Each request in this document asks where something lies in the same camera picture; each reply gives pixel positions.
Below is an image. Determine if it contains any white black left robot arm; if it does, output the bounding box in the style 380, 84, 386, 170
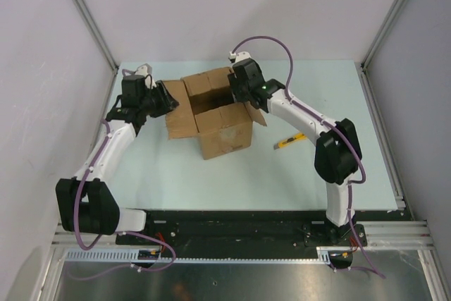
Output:
56, 72, 179, 245

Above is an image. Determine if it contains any brown cardboard express box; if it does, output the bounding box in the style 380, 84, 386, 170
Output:
163, 67, 267, 160

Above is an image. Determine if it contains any yellow utility knife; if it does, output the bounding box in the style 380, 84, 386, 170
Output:
273, 133, 307, 150

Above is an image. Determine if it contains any grey slotted cable duct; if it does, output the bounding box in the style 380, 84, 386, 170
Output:
65, 247, 334, 265

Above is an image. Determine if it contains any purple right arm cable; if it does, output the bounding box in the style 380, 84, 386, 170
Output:
230, 35, 387, 279

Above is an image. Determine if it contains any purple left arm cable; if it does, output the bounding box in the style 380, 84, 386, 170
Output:
66, 68, 177, 279

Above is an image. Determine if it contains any left aluminium frame post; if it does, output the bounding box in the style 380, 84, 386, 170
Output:
72, 0, 118, 74

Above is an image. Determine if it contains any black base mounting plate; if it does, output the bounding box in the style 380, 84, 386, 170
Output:
114, 209, 369, 251

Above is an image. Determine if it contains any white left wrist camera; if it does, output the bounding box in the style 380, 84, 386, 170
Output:
135, 63, 154, 89

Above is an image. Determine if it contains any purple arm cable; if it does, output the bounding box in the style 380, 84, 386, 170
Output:
230, 35, 387, 279
66, 68, 177, 279

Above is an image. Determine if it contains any aluminium frame rail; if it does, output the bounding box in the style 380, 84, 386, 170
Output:
356, 63, 450, 300

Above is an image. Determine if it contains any right aluminium frame post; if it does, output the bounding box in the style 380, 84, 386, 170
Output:
360, 0, 409, 70

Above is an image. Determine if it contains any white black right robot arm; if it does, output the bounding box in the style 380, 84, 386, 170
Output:
228, 55, 366, 245

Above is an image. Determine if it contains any aluminium frame post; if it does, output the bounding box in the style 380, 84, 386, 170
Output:
360, 0, 409, 70
72, 0, 118, 74

